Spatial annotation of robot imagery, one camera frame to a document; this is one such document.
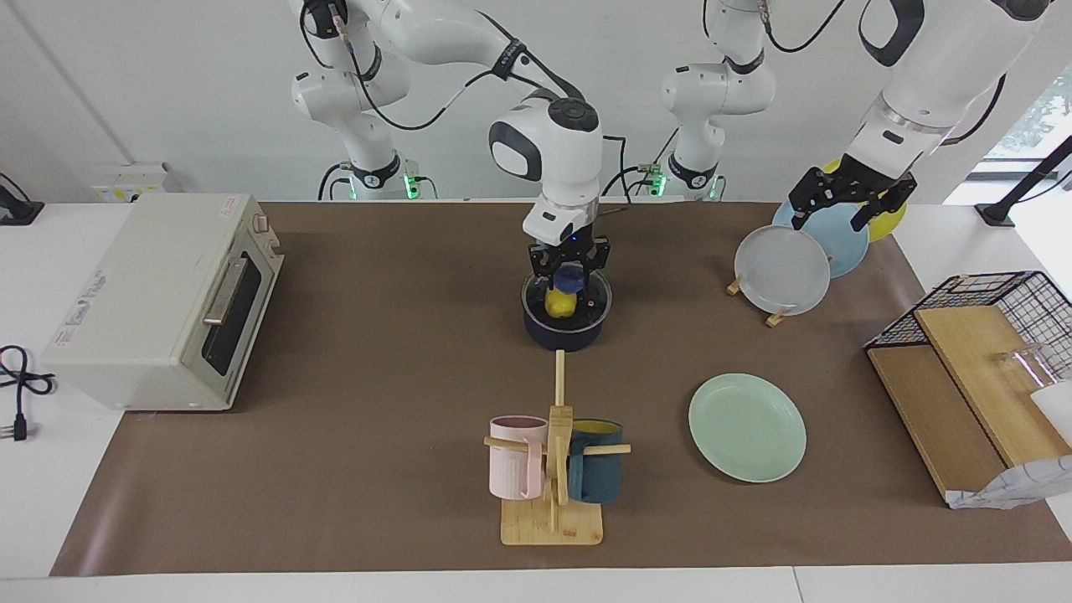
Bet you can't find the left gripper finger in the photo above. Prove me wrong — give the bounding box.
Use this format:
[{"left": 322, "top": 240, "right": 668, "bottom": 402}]
[
  {"left": 852, "top": 197, "right": 901, "bottom": 231},
  {"left": 790, "top": 170, "right": 826, "bottom": 231}
]

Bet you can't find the glass lid blue knob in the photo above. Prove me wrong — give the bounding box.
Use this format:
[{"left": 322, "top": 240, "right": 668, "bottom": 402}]
[{"left": 521, "top": 265, "right": 614, "bottom": 330}]

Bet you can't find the yellow plate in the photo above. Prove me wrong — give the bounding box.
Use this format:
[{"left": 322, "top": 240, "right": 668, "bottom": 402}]
[{"left": 821, "top": 157, "right": 908, "bottom": 244}]

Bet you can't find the light blue plate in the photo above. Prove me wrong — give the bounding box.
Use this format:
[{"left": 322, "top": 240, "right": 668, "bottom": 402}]
[{"left": 772, "top": 201, "right": 870, "bottom": 279}]

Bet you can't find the grey plate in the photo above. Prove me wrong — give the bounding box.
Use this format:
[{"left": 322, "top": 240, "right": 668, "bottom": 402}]
[{"left": 734, "top": 224, "right": 832, "bottom": 317}]

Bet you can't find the wooden plate rack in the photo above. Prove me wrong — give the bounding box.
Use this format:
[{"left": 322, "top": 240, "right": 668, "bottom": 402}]
[{"left": 726, "top": 276, "right": 796, "bottom": 328}]

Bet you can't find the pale green plate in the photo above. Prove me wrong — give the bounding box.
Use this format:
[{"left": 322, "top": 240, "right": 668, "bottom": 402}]
[{"left": 688, "top": 373, "right": 807, "bottom": 484}]

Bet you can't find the black table clamp stand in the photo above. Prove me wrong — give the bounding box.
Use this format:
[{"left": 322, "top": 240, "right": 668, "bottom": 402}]
[
  {"left": 0, "top": 172, "right": 45, "bottom": 227},
  {"left": 976, "top": 134, "right": 1072, "bottom": 229}
]

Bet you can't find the pink mug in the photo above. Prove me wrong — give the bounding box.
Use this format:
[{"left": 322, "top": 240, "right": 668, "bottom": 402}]
[{"left": 489, "top": 415, "right": 549, "bottom": 501}]

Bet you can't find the dark teal mug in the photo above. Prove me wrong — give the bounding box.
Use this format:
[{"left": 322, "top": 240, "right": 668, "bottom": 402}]
[{"left": 568, "top": 419, "right": 625, "bottom": 504}]

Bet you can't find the clear glass cup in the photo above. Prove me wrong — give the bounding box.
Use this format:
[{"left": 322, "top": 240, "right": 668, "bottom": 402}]
[{"left": 992, "top": 342, "right": 1072, "bottom": 394}]

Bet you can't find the wooden mug tree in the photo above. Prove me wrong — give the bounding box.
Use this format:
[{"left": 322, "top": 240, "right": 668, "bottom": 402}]
[{"left": 484, "top": 350, "right": 631, "bottom": 547}]

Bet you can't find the white container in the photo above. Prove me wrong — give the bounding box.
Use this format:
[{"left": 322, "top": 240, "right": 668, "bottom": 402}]
[{"left": 1030, "top": 381, "right": 1072, "bottom": 445}]

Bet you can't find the brown table mat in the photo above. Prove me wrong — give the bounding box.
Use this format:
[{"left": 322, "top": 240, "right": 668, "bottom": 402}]
[{"left": 50, "top": 201, "right": 1072, "bottom": 577}]

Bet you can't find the white checked cloth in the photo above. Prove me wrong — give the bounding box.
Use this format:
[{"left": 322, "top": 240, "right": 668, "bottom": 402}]
[{"left": 946, "top": 456, "right": 1072, "bottom": 510}]

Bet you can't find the beige toaster oven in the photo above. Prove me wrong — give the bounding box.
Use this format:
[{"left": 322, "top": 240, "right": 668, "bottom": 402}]
[{"left": 40, "top": 193, "right": 286, "bottom": 413}]

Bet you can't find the black pot purple handle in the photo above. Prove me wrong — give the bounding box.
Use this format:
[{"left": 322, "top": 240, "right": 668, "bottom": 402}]
[{"left": 521, "top": 268, "right": 614, "bottom": 353}]

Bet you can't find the black base cable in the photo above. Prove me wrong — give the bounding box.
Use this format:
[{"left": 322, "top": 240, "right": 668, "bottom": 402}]
[
  {"left": 317, "top": 162, "right": 353, "bottom": 202},
  {"left": 601, "top": 126, "right": 681, "bottom": 198}
]

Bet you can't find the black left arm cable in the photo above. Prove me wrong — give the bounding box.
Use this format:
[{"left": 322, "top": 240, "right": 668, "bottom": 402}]
[{"left": 758, "top": 0, "right": 1008, "bottom": 145}]

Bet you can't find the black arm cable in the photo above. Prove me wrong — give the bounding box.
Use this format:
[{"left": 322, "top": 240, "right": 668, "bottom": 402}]
[
  {"left": 300, "top": 0, "right": 629, "bottom": 198},
  {"left": 758, "top": 0, "right": 1008, "bottom": 145}
]

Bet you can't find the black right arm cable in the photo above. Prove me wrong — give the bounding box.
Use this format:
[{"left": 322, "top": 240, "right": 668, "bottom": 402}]
[{"left": 300, "top": 0, "right": 629, "bottom": 198}]

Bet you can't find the wooden shelf with wire basket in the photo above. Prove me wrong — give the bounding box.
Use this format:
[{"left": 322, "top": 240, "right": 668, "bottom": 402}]
[{"left": 864, "top": 271, "right": 1072, "bottom": 503}]

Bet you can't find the white wall socket strip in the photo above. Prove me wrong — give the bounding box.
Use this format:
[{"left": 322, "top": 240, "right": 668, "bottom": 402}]
[{"left": 90, "top": 162, "right": 171, "bottom": 204}]

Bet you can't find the black power cord with plug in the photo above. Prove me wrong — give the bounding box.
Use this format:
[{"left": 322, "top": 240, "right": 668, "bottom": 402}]
[{"left": 0, "top": 344, "right": 57, "bottom": 443}]

